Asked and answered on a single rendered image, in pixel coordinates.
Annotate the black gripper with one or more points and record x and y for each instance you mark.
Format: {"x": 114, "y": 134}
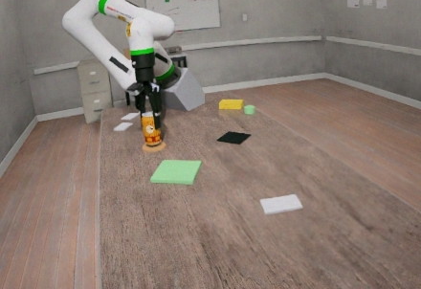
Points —
{"x": 146, "y": 75}

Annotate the light green cylinder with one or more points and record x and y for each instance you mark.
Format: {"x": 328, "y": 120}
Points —
{"x": 249, "y": 109}

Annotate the orange striped drink can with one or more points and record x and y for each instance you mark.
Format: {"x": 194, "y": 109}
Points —
{"x": 151, "y": 135}

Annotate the light green square tile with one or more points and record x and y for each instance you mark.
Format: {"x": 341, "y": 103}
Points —
{"x": 176, "y": 172}

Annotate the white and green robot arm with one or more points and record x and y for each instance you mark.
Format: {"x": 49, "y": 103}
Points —
{"x": 140, "y": 32}

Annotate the black square coaster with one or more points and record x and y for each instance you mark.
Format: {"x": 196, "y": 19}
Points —
{"x": 234, "y": 138}

